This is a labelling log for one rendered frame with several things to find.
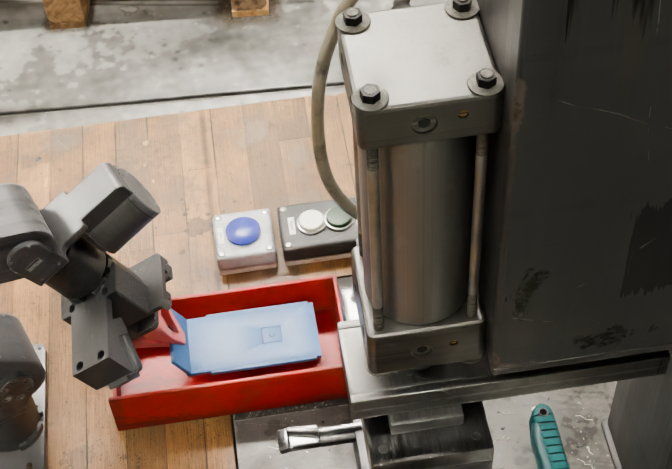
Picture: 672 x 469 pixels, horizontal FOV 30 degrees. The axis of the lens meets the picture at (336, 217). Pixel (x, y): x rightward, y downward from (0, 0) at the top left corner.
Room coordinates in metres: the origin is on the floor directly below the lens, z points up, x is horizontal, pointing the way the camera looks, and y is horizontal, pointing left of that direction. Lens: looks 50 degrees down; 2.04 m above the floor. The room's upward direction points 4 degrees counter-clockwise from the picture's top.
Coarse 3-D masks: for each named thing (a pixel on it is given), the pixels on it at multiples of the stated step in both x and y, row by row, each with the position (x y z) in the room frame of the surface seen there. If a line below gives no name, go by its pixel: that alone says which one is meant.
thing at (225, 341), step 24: (264, 312) 0.79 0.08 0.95; (288, 312) 0.79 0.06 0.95; (312, 312) 0.78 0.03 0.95; (192, 336) 0.76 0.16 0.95; (216, 336) 0.76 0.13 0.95; (240, 336) 0.76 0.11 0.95; (288, 336) 0.76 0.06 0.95; (312, 336) 0.75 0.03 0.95; (192, 360) 0.73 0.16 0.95; (216, 360) 0.73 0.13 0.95; (240, 360) 0.73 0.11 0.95; (264, 360) 0.73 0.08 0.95
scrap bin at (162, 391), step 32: (256, 288) 0.81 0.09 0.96; (288, 288) 0.82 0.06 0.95; (320, 288) 0.82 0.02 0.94; (320, 320) 0.81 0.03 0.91; (160, 352) 0.78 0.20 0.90; (128, 384) 0.74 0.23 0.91; (160, 384) 0.74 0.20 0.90; (192, 384) 0.73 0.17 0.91; (224, 384) 0.70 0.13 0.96; (256, 384) 0.70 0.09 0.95; (288, 384) 0.70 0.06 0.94; (320, 384) 0.70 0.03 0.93; (128, 416) 0.69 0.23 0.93; (160, 416) 0.69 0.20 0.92; (192, 416) 0.69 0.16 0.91
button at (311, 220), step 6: (312, 210) 0.94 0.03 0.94; (300, 216) 0.93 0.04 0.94; (306, 216) 0.93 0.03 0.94; (312, 216) 0.93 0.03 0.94; (318, 216) 0.93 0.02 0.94; (300, 222) 0.92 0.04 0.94; (306, 222) 0.92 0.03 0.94; (312, 222) 0.92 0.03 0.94; (318, 222) 0.92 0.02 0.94; (306, 228) 0.91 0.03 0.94; (312, 228) 0.91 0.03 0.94; (318, 228) 0.91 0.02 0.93
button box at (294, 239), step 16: (288, 208) 0.95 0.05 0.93; (304, 208) 0.95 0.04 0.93; (320, 208) 0.95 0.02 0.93; (288, 224) 0.92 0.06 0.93; (352, 224) 0.92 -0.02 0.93; (288, 240) 0.90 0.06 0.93; (304, 240) 0.90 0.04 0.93; (320, 240) 0.90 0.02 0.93; (336, 240) 0.90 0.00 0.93; (352, 240) 0.90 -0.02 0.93; (288, 256) 0.89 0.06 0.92; (304, 256) 0.89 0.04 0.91; (320, 256) 0.89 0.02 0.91; (336, 256) 0.89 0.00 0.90
